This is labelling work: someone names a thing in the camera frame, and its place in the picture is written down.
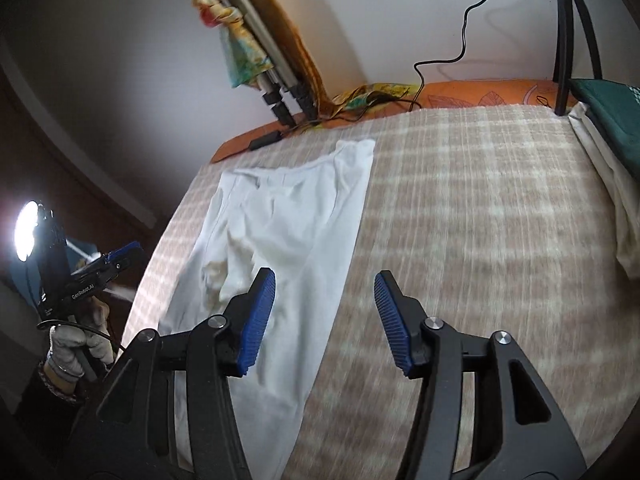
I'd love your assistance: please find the left hand white glove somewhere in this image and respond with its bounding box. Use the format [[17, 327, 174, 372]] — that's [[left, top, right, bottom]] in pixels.
[[43, 297, 115, 391]]

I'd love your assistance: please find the folded white clothes pile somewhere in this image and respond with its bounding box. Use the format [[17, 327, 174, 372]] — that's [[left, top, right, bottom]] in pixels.
[[568, 102, 639, 281]]

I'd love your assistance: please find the orange bed sheet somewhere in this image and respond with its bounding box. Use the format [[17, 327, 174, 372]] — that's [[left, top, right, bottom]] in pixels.
[[210, 79, 558, 164]]

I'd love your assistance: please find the beige checked blanket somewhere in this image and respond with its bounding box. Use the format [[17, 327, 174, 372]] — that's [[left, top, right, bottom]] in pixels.
[[124, 105, 639, 479]]

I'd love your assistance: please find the black ring light tripod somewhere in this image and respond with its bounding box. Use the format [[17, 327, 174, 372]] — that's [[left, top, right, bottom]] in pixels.
[[552, 0, 603, 116]]

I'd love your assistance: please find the colourful patterned scarf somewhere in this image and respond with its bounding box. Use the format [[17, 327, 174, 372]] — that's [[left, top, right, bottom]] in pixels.
[[182, 0, 331, 116]]

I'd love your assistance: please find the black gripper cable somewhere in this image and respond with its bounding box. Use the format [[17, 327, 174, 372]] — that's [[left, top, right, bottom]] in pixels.
[[37, 318, 129, 354]]

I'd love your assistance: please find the black power cable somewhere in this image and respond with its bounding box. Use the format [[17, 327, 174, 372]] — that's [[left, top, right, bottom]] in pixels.
[[319, 0, 516, 124]]

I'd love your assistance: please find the left forearm dark sleeve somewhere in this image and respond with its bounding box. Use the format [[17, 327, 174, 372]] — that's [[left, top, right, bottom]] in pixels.
[[1, 361, 86, 479]]

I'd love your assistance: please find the white t-shirt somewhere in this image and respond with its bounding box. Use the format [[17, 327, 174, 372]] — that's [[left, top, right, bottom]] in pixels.
[[158, 139, 375, 479]]

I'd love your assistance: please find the folded silver tripod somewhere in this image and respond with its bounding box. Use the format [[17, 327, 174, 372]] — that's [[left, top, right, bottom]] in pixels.
[[227, 0, 318, 128]]

